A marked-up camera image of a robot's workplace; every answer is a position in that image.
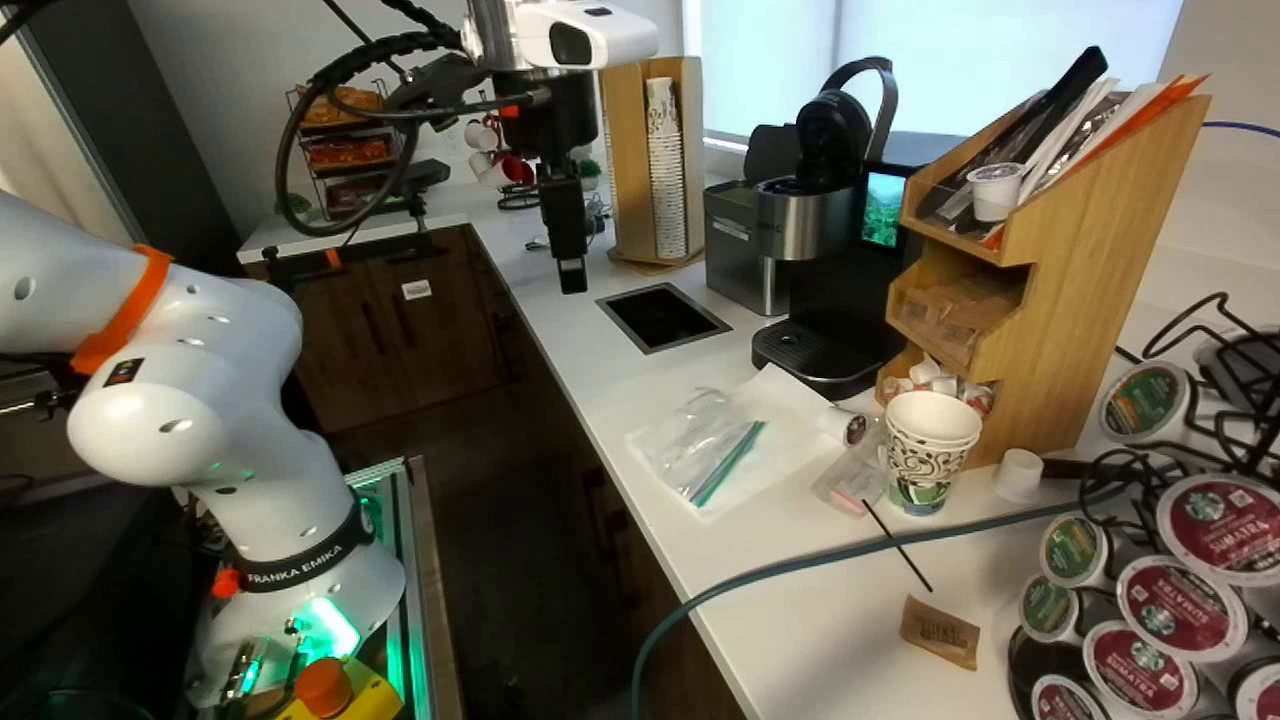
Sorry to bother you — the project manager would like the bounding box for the brown sugar packet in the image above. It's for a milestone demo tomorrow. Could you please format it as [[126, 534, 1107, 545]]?
[[901, 598, 980, 669]]

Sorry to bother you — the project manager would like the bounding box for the wooden condiment stand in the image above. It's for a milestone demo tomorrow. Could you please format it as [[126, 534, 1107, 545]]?
[[879, 81, 1208, 464]]

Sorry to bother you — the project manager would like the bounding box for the teal cable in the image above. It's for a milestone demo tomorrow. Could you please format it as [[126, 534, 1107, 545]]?
[[625, 497, 1125, 720]]

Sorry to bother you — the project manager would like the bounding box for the wire snack rack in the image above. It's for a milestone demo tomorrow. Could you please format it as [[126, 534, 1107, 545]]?
[[284, 84, 401, 226]]

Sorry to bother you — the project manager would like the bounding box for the white creamer cup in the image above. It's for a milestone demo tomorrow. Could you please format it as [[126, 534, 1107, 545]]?
[[993, 447, 1044, 504]]

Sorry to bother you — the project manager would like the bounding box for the patterned paper cup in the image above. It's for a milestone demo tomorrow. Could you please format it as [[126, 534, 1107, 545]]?
[[886, 391, 986, 518]]

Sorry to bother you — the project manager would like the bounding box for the clear zip bag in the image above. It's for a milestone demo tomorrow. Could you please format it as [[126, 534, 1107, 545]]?
[[625, 360, 888, 521]]

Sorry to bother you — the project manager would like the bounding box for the black stir stick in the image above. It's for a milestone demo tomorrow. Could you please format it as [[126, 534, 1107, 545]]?
[[862, 499, 935, 592]]

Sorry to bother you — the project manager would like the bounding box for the dark wooden cabinet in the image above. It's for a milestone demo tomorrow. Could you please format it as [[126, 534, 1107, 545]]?
[[249, 226, 519, 431]]

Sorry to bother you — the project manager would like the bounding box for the pink sweetener packet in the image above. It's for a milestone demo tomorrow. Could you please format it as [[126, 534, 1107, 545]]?
[[821, 458, 886, 518]]

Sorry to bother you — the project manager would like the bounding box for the steel counter trash opening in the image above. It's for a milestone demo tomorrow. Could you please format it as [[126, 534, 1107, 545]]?
[[606, 284, 723, 355]]

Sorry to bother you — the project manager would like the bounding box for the wooden cup dispenser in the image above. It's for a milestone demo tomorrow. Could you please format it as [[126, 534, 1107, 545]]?
[[602, 57, 706, 270]]

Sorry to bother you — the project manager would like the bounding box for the black pod carousel rack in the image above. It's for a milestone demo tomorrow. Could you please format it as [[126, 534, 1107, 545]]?
[[1004, 292, 1280, 720]]

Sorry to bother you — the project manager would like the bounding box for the black coffee maker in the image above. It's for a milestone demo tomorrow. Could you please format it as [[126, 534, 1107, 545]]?
[[706, 57, 905, 402]]

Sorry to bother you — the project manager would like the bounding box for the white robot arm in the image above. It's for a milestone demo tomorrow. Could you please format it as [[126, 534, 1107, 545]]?
[[6, 201, 616, 720]]

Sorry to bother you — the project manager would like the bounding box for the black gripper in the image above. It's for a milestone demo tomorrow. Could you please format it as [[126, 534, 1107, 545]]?
[[512, 74, 598, 292]]

